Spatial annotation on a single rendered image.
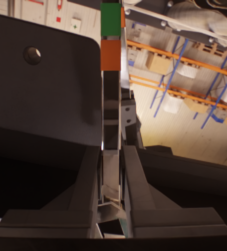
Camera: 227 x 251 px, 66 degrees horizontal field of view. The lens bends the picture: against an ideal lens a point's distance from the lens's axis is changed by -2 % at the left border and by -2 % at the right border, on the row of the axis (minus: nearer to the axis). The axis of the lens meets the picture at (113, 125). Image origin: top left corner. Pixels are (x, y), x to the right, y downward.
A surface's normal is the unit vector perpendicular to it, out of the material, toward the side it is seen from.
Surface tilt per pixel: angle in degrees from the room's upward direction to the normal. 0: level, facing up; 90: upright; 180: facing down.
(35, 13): 90
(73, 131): 90
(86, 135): 90
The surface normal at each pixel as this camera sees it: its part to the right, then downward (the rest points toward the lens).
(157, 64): 0.01, 0.51
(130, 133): -0.02, 0.28
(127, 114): 0.04, 0.72
